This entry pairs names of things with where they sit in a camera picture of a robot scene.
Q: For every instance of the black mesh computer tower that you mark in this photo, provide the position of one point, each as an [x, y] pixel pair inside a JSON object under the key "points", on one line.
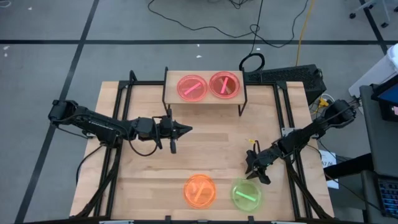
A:
{"points": [[289, 76]]}

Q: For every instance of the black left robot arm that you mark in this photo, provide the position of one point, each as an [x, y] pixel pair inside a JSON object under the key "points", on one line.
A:
{"points": [[93, 123]]}

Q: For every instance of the grey cart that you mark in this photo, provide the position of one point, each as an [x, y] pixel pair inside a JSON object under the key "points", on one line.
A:
{"points": [[379, 146]]}

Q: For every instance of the orange translucent plastic plate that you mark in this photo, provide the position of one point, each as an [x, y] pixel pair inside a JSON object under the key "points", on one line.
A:
{"points": [[191, 199]]}

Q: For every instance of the yellow power plug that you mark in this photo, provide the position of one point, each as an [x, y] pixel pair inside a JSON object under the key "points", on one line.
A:
{"points": [[323, 102]]}

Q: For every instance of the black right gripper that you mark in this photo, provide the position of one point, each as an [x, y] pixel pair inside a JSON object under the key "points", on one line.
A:
{"points": [[269, 157]]}

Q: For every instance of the wooden shelf black metal legs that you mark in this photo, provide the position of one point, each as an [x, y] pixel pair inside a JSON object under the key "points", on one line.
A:
{"points": [[171, 93]]}

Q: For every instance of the black metal table frame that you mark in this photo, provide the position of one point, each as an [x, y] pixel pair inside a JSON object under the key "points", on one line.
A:
{"points": [[146, 82]]}

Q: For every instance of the white paper sheet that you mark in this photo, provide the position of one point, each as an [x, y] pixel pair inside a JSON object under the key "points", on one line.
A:
{"points": [[329, 158]]}

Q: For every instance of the small yellow tag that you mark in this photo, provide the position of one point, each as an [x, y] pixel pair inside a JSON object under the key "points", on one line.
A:
{"points": [[252, 141]]}

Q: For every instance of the office chair base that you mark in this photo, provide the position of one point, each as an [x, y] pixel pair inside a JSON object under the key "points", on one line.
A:
{"points": [[352, 15]]}

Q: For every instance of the black tablet blue screen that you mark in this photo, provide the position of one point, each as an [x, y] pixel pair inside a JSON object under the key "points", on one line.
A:
{"points": [[388, 96]]}

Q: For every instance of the pink translucent plastic plate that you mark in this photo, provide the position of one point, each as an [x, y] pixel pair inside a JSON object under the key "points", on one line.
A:
{"points": [[186, 82]]}

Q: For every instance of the white plastic bin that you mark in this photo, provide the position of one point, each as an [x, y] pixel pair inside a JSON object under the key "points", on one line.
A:
{"points": [[379, 71]]}

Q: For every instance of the red translucent plastic plate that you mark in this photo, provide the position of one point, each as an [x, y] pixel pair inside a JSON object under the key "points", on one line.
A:
{"points": [[217, 90]]}

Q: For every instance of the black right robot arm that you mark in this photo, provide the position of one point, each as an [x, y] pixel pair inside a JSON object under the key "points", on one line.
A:
{"points": [[311, 130]]}

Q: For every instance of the black backlit keyboard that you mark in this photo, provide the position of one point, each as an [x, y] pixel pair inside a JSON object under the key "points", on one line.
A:
{"points": [[388, 196]]}

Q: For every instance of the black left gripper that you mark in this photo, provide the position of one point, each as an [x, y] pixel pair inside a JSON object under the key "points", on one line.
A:
{"points": [[164, 128]]}

